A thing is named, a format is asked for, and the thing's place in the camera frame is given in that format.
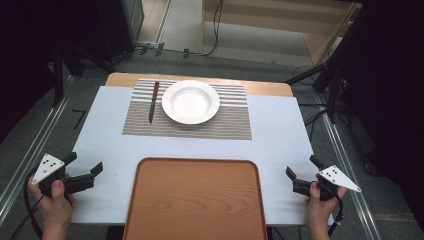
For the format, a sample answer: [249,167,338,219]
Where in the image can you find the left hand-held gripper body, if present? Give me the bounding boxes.
[31,153,96,197]

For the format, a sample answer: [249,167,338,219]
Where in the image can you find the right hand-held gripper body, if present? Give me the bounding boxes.
[292,164,362,202]

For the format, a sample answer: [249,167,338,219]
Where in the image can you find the person's right hand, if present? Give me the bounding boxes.
[304,182,350,232]

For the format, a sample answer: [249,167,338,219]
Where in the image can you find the person's left hand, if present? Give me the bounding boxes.
[27,173,76,231]

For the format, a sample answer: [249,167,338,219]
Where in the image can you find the white table cover sheet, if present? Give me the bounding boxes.
[70,85,335,226]

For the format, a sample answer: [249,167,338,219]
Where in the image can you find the black metal stand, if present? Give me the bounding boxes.
[284,0,369,125]
[49,41,116,108]

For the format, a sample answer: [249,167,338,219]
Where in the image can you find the striped woven placemat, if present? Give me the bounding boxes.
[121,78,253,141]

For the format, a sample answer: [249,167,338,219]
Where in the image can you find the brown wooden tray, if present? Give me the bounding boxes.
[122,157,269,240]

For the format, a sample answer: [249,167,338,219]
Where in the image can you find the dark curtain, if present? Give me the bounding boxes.
[333,0,424,232]
[0,0,101,143]

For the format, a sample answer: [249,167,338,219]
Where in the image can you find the white deep plate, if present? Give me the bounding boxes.
[161,79,221,126]

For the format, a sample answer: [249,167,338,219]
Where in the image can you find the light wooden shelf unit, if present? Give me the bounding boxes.
[199,0,364,67]

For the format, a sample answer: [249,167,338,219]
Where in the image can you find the dark cabinet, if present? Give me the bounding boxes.
[97,0,145,62]

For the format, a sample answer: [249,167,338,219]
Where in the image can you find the metal floor rail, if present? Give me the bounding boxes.
[0,75,77,225]
[314,92,385,240]

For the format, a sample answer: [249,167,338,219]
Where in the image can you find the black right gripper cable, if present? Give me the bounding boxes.
[327,193,345,238]

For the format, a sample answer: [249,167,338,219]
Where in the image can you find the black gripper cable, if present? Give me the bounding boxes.
[9,168,46,240]
[327,193,345,238]

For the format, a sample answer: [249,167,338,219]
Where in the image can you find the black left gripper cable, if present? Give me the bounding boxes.
[9,168,46,240]

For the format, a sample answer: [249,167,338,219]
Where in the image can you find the black floor cables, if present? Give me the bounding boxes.
[292,64,336,141]

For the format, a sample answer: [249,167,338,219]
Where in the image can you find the knife with dark red handle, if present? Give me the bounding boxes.
[147,80,161,125]

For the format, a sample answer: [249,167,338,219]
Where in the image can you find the black hanging cable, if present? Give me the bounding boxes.
[201,0,224,58]

